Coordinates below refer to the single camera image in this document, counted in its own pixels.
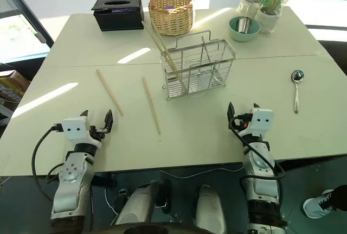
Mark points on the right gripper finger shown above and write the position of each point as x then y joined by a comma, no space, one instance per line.
256,106
231,113

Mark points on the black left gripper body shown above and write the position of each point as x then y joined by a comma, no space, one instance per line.
98,133

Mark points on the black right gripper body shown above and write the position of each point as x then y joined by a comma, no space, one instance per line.
240,125

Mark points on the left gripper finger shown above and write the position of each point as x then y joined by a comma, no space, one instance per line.
85,114
108,121

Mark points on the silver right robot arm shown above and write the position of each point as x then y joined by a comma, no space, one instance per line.
261,188

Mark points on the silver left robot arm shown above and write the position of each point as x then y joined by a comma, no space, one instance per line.
71,174

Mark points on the wooden chopstick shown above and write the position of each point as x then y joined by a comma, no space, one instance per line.
155,41
109,92
151,105
164,46

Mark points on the silver metal spoon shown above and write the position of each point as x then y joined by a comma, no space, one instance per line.
297,76

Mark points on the pale green bowl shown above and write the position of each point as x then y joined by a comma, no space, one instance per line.
244,36

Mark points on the cardboard box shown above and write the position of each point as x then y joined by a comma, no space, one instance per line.
13,82

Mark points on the silver left robot leg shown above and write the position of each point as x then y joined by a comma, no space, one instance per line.
138,204

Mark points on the silver robot leg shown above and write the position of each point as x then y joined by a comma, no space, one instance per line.
138,204
210,209

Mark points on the small metal cup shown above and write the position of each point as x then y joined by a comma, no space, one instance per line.
244,25

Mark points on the silver right robot leg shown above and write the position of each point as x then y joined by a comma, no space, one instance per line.
210,209

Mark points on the large potted plant in sleeve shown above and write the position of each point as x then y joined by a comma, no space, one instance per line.
269,14

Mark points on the black tissue box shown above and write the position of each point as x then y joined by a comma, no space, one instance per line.
119,19

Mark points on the white sneaker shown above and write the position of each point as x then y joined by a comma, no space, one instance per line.
317,204

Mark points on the woven wicker basket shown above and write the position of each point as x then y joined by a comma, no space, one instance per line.
170,21

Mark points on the person's dark trouser leg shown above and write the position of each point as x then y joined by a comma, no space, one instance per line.
340,198

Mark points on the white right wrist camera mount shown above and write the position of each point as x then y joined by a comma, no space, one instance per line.
261,121

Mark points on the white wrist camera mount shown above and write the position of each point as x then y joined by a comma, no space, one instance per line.
261,121
76,129

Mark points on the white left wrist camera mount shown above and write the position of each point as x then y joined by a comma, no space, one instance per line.
76,129

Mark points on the dark window frame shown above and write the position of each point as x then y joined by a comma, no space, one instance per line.
27,14

